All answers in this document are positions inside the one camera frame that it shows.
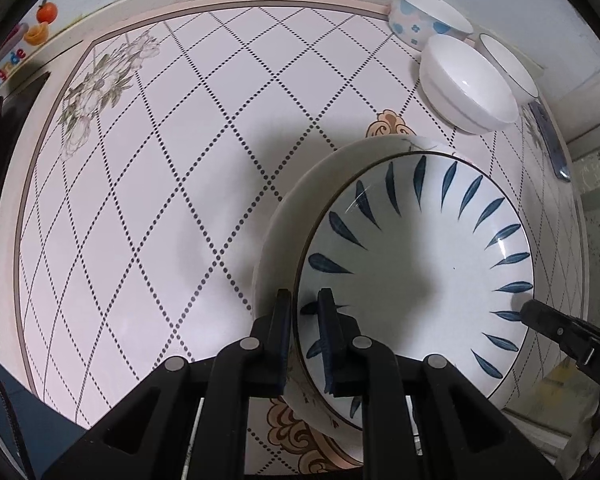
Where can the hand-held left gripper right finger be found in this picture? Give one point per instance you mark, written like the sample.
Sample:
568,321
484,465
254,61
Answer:
327,345

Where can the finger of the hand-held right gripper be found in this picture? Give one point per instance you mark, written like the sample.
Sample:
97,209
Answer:
555,322

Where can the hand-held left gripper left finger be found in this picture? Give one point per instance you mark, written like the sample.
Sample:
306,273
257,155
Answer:
282,345

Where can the large blue leaf pattern bowl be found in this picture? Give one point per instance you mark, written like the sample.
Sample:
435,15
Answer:
420,270

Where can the blue patterned ceramic spoon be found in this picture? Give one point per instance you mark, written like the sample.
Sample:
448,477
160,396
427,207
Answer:
550,140

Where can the plain white bowl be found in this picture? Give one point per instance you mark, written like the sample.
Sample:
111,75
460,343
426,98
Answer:
467,82

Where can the white bowl thin dark rim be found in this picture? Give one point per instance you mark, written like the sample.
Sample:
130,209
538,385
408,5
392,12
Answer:
512,67

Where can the dark flat panel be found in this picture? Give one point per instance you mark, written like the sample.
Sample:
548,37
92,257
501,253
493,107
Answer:
0,170

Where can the white bowl blue flower print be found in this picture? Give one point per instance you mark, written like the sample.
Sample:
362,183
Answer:
422,17

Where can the halved orange wall sticker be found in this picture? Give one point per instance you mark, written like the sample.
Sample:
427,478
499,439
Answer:
36,35

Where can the orange fruit wall sticker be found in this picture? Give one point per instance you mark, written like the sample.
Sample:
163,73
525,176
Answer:
46,12

